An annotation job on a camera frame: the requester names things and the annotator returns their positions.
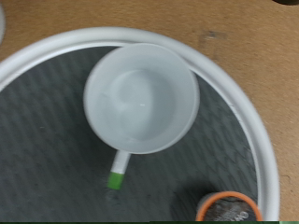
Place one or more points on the orange-rimmed coffee pod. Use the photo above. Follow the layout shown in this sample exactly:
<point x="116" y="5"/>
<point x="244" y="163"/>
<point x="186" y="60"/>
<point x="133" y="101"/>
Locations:
<point x="227" y="213"/>

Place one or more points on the white two-tier turntable shelf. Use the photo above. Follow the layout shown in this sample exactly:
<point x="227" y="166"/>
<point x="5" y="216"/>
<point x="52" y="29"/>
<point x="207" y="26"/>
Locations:
<point x="46" y="155"/>

